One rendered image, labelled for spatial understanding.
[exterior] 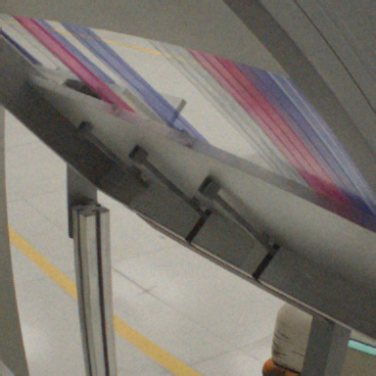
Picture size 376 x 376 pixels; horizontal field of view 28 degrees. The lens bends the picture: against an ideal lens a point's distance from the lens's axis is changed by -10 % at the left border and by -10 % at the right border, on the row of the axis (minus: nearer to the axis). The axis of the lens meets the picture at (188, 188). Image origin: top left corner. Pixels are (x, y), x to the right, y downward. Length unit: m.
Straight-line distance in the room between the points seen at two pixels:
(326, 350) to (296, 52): 1.09
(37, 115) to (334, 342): 0.63
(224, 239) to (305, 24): 0.65
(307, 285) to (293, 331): 0.84
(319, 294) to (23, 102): 0.42
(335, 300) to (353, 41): 0.53
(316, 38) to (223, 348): 1.78
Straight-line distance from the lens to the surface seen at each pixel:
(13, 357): 1.34
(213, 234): 0.88
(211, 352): 1.97
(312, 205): 0.58
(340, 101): 0.24
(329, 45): 0.24
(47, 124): 0.98
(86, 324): 1.17
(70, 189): 1.09
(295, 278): 0.79
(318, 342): 1.31
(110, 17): 0.47
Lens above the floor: 1.05
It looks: 21 degrees down
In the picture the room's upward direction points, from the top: 2 degrees clockwise
